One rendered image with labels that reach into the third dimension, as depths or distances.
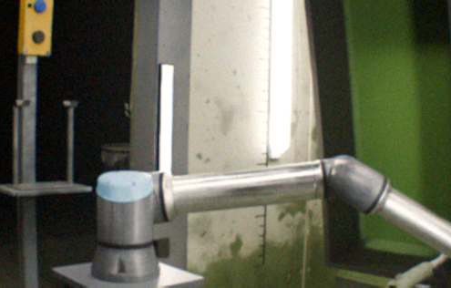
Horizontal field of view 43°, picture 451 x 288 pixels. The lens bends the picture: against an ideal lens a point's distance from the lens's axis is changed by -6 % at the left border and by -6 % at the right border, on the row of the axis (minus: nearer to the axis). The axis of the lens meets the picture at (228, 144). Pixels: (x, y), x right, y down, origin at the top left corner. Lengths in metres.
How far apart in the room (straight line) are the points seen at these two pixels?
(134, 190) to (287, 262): 1.70
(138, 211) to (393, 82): 1.35
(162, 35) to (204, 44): 0.23
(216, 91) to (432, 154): 0.97
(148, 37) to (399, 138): 1.13
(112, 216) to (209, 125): 1.17
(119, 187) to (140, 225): 0.11
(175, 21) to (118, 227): 1.21
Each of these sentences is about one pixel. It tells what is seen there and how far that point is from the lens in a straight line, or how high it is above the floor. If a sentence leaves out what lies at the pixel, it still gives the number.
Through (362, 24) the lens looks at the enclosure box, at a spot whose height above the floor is 1.47.
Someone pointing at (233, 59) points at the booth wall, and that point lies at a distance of 2.74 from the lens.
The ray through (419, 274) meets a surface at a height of 0.55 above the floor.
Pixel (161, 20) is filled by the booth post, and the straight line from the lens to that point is 2.49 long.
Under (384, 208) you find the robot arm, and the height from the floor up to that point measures 0.84.
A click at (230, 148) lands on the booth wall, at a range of 2.72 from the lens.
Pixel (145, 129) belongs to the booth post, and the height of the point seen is 1.00.
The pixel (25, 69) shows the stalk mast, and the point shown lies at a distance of 2.39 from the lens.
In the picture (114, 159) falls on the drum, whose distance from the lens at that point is 3.19.
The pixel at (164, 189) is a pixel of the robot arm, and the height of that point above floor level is 0.86.
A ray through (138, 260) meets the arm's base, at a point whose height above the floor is 0.70.
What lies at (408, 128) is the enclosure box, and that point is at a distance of 2.53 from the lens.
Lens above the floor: 1.08
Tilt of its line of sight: 3 degrees down
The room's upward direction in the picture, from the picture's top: 1 degrees clockwise
